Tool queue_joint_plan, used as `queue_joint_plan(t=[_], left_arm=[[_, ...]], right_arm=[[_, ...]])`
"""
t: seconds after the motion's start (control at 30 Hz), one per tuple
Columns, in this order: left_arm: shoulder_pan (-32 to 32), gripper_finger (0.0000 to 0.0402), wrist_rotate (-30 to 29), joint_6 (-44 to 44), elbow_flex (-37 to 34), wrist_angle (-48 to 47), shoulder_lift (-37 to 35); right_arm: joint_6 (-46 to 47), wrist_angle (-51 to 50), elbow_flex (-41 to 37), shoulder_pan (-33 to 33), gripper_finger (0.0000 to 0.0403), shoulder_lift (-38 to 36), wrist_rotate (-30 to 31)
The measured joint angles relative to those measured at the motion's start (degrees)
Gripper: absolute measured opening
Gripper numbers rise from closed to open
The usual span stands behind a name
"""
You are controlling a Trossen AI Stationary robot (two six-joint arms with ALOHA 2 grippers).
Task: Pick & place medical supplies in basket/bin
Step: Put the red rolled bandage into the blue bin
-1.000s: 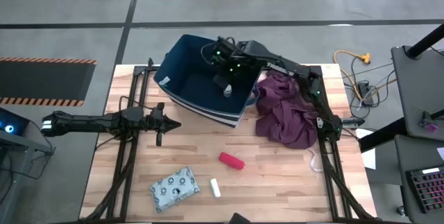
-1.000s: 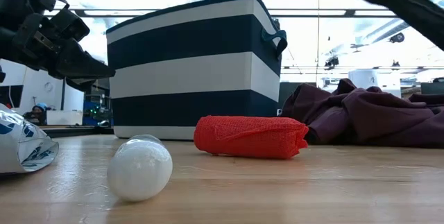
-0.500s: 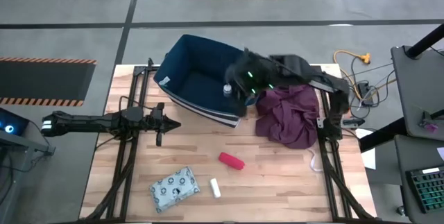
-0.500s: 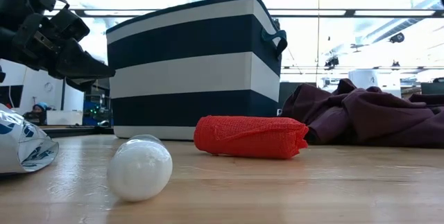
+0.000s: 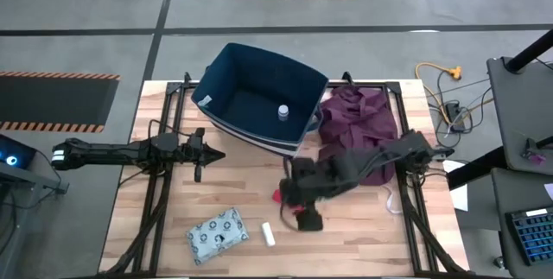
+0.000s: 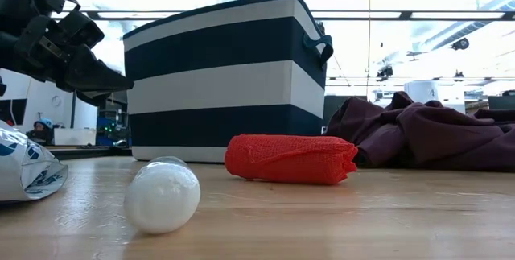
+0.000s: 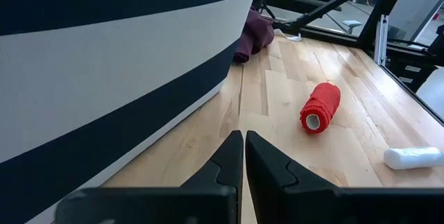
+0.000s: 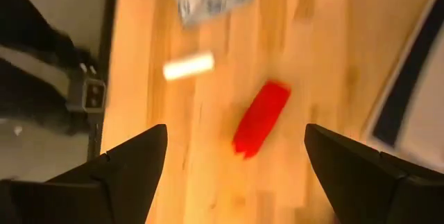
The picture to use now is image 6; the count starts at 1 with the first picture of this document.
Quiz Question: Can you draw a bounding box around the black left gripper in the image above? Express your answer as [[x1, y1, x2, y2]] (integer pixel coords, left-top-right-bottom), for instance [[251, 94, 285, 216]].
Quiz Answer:
[[0, 0, 134, 108]]

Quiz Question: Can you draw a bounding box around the white blue plastic package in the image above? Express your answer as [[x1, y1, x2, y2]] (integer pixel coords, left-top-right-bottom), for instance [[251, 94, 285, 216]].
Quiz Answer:
[[0, 119, 69, 204]]

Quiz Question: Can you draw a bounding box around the white plastic bottle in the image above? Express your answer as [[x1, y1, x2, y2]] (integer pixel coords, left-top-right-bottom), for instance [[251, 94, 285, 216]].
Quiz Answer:
[[123, 155, 201, 236]]

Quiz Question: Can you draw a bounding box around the red mesh bandage roll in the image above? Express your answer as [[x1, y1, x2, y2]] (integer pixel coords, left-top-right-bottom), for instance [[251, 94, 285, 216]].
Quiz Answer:
[[224, 133, 359, 186]]

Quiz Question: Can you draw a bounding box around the navy white striped fabric basket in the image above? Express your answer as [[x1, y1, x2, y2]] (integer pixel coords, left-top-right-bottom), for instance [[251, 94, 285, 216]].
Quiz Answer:
[[122, 0, 335, 164]]

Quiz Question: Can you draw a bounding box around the blue equipment with lights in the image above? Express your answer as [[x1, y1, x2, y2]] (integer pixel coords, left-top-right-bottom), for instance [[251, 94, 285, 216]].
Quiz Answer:
[[96, 109, 130, 147]]

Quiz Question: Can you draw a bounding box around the white box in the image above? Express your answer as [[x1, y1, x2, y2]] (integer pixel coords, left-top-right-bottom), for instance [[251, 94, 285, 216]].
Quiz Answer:
[[53, 127, 97, 147]]

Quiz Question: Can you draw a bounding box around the person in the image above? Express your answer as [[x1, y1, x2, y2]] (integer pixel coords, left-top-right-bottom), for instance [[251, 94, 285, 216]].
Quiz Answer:
[[26, 118, 56, 147]]

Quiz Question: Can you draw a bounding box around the black panel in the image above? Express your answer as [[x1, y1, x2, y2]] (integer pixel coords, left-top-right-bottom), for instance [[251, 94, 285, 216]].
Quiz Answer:
[[323, 95, 368, 129]]

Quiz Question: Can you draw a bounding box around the black ceiling beam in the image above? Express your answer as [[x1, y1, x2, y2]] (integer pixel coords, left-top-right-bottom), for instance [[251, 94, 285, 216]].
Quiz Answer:
[[78, 9, 515, 22]]

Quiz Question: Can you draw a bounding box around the white cylinder container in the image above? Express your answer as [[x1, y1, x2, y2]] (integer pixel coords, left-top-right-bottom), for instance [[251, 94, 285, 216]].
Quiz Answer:
[[403, 80, 440, 104]]

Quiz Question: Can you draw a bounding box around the dark purple cloth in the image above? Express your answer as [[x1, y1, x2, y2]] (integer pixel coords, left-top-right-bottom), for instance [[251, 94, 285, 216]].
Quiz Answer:
[[325, 90, 515, 172]]

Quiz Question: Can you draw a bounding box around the dark monitor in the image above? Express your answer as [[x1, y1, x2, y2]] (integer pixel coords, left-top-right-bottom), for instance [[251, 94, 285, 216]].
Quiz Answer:
[[488, 94, 515, 111]]

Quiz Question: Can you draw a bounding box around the black table rail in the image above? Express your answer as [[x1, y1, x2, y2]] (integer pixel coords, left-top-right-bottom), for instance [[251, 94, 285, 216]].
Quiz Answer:
[[46, 146, 133, 160]]

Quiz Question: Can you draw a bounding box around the black hanging camera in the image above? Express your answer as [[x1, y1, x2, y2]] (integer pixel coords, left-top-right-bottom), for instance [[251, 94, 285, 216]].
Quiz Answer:
[[376, 65, 394, 82], [451, 37, 471, 52]]

